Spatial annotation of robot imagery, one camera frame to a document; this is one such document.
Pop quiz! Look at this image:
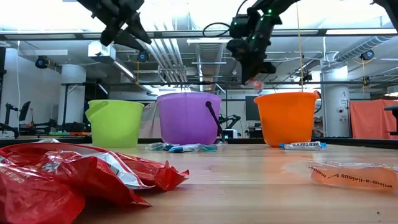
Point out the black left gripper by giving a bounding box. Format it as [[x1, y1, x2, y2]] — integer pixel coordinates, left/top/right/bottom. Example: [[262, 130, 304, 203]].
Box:
[[90, 0, 152, 52]]

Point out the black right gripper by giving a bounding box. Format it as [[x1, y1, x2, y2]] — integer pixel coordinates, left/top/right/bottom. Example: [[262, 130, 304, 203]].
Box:
[[226, 7, 283, 85]]

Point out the orange ring pop candy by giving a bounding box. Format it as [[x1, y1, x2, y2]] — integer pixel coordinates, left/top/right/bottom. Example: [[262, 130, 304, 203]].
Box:
[[281, 160, 398, 194]]

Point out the white ventilation box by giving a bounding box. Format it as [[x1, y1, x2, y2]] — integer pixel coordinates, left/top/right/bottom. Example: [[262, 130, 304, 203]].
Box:
[[88, 41, 116, 58]]

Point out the black overhead rig beam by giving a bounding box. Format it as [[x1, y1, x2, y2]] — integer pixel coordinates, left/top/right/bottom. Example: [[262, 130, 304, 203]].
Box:
[[0, 27, 398, 41]]

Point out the orange plastic bucket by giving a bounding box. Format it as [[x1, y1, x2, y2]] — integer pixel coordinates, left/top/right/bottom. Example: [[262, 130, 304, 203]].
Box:
[[254, 91, 321, 148]]

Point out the small white screen device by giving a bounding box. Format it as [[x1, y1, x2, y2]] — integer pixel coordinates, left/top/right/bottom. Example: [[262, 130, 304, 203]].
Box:
[[221, 128, 239, 140]]

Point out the white round column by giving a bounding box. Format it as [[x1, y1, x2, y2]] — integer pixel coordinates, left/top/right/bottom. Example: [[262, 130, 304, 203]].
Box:
[[320, 65, 351, 138], [57, 64, 87, 125]]

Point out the purple plastic bucket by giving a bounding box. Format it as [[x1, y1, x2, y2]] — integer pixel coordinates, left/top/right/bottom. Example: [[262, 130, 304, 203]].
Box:
[[155, 91, 226, 146]]

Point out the white cloth cover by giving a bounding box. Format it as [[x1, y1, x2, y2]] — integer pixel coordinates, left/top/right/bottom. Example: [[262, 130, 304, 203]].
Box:
[[139, 102, 162, 139]]

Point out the green plastic bucket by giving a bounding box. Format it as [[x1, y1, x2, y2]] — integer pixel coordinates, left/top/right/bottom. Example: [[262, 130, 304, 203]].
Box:
[[85, 99, 146, 149]]

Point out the orange cloth screen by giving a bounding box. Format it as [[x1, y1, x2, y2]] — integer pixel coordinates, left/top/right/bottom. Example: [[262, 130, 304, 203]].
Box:
[[349, 99, 398, 140]]

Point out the black tilted monitor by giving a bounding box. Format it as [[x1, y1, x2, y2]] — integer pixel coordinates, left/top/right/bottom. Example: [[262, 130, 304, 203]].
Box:
[[18, 100, 32, 122]]

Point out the black ceiling camera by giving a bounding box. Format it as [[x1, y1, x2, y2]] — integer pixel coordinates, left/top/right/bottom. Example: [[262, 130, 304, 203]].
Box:
[[298, 70, 313, 85], [360, 49, 376, 62], [137, 49, 150, 63], [34, 55, 50, 70]]

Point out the dark wall monitor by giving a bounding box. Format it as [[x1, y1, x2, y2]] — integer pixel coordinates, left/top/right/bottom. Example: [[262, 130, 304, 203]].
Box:
[[244, 95, 261, 121]]

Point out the yellow hanging cord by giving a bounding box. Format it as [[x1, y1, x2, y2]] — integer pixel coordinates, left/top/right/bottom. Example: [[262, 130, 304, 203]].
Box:
[[294, 2, 304, 93]]

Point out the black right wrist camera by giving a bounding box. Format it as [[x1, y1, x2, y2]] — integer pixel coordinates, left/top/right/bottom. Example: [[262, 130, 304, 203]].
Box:
[[229, 14, 251, 40]]

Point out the silver round air duct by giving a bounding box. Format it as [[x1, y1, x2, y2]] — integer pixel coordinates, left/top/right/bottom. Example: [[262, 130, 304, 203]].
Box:
[[194, 42, 225, 93]]

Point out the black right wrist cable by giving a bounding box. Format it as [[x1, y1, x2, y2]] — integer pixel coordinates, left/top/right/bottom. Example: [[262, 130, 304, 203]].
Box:
[[201, 21, 233, 39]]

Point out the silver flexible air duct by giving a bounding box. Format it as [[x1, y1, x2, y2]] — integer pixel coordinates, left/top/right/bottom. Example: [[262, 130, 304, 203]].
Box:
[[334, 35, 389, 63]]

